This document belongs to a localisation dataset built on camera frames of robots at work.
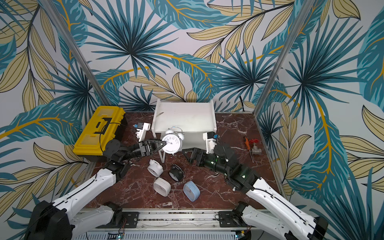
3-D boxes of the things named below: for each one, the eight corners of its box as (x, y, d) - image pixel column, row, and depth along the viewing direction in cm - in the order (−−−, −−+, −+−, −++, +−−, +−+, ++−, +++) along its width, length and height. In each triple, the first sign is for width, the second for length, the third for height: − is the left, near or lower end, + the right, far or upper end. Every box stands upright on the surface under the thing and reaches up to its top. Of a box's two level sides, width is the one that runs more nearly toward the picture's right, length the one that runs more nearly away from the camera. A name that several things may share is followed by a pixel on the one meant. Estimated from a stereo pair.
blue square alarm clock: (192, 203, 81) (192, 199, 73) (182, 190, 85) (182, 185, 77) (200, 196, 83) (201, 191, 76) (190, 184, 87) (190, 178, 80)
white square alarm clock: (153, 191, 84) (150, 186, 77) (160, 181, 87) (158, 175, 80) (165, 199, 81) (163, 194, 74) (172, 188, 85) (171, 183, 78)
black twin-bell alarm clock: (169, 175, 89) (168, 168, 82) (175, 169, 92) (173, 162, 84) (179, 183, 87) (178, 177, 79) (184, 176, 89) (184, 170, 82)
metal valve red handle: (251, 155, 100) (253, 151, 96) (247, 142, 106) (249, 138, 103) (260, 155, 100) (262, 151, 96) (256, 142, 106) (258, 138, 103)
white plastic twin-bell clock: (149, 172, 91) (145, 165, 83) (155, 165, 94) (151, 157, 86) (160, 179, 88) (157, 172, 80) (165, 171, 91) (163, 164, 83)
